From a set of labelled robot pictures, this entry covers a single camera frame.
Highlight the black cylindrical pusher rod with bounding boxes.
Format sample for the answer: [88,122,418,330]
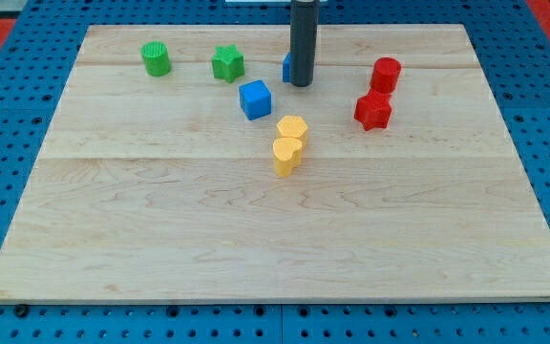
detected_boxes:
[289,0,319,87]

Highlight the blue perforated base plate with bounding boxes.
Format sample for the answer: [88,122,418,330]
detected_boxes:
[0,1,550,343]

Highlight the green cylinder block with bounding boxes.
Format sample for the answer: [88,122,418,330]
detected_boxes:
[140,40,171,76]

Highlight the yellow heart block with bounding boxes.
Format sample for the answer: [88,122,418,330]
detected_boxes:
[272,138,303,178]

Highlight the red star block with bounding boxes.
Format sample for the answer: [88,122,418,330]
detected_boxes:
[354,90,392,131]

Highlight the blue triangle block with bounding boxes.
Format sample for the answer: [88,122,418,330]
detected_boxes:
[282,53,291,83]

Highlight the red cylinder block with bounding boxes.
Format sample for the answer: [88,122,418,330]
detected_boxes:
[370,57,402,94]

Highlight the green star block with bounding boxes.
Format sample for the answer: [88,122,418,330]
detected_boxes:
[211,44,244,83]

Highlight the blue cube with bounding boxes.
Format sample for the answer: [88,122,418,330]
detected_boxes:
[239,80,272,120]

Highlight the light wooden board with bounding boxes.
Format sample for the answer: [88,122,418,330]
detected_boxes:
[0,24,550,305]

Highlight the yellow hexagon block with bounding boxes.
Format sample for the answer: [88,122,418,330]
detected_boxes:
[276,115,308,146]

